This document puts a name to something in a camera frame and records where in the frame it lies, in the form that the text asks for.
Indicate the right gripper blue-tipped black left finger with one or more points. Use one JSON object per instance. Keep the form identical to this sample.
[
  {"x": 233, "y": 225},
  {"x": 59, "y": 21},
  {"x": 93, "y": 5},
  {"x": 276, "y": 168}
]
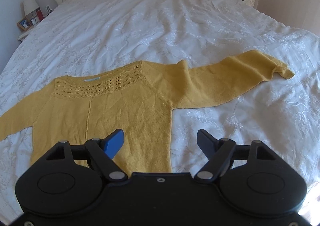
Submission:
[{"x": 101, "y": 153}]

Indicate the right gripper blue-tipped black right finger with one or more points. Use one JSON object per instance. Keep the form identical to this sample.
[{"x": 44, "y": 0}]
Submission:
[{"x": 219, "y": 154}]

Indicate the yellow knit sweater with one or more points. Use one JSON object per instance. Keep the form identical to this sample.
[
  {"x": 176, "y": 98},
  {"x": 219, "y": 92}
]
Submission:
[{"x": 139, "y": 99}]

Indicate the white embroidered bedspread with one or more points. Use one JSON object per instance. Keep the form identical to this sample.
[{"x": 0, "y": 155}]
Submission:
[{"x": 86, "y": 37}]

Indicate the left white nightstand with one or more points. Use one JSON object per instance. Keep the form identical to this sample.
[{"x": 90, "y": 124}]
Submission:
[{"x": 23, "y": 35}]

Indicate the red box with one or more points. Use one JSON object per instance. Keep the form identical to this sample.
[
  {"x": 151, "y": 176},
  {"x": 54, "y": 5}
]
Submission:
[{"x": 39, "y": 14}]

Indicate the left white bedside lamp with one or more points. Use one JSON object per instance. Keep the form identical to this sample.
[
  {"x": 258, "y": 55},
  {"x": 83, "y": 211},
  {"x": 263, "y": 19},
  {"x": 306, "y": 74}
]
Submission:
[{"x": 30, "y": 6}]

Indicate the wooden photo frame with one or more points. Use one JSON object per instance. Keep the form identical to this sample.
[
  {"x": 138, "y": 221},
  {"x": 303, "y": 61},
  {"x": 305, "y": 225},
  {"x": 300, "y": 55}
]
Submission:
[{"x": 24, "y": 24}]

